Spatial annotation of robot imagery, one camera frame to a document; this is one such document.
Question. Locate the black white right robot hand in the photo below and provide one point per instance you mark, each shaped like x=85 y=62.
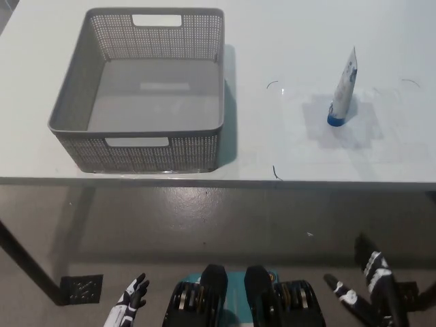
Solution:
x=378 y=272

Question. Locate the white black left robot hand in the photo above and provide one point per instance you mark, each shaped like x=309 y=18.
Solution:
x=127 y=303

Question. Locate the white shampoo tube blue cap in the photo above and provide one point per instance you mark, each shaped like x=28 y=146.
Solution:
x=344 y=88

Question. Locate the black table leg with foot plate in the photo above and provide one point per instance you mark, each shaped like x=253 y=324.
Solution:
x=34 y=269
x=427 y=282

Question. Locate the grey perforated plastic basket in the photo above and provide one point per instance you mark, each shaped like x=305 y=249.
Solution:
x=153 y=102

